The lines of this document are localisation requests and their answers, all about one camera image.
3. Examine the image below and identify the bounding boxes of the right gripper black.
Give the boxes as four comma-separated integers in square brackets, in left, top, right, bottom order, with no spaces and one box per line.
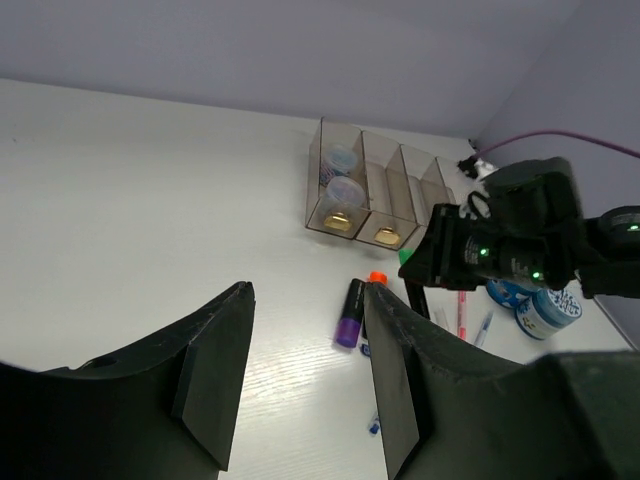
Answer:
[399,157,583,320]

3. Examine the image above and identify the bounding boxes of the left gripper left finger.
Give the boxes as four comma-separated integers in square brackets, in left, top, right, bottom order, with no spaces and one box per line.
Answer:
[39,280,256,472]

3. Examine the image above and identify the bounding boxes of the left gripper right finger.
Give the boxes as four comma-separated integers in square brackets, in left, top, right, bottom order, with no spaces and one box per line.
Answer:
[364,284,524,479]

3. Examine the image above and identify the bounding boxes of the green cap highlighter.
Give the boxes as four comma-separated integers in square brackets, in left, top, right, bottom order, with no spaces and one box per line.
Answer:
[398,248,414,265]

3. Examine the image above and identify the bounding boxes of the clear pen cap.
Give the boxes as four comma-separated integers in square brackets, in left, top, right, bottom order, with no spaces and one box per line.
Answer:
[435,308,450,331]

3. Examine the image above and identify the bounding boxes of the orange cap highlighter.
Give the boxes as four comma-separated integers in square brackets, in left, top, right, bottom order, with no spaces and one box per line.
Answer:
[368,271,388,285]

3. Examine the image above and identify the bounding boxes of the purple cap highlighter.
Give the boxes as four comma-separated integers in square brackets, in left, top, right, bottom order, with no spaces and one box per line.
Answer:
[334,278,366,349]

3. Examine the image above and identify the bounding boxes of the clear jar blue clips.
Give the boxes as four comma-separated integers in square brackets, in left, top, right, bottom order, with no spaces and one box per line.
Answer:
[319,144,359,186]

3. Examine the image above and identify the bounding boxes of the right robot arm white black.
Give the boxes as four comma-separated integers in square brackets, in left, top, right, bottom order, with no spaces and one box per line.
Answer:
[399,157,639,299]

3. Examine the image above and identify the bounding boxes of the red pen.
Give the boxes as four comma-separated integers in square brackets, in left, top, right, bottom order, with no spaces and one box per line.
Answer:
[457,291,467,340]

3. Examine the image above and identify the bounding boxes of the blue pen middle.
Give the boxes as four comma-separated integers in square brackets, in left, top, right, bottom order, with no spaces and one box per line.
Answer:
[367,411,380,436]

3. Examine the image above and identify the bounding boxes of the clear blue pen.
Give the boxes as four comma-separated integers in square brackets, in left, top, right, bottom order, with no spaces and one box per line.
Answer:
[473,311,494,348]

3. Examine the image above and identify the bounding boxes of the clear four-compartment organizer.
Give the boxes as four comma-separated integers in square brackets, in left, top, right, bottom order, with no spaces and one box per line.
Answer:
[305,118,455,251]

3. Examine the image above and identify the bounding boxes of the blue white tub front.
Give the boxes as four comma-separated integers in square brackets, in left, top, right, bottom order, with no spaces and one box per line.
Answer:
[515,289,583,341]

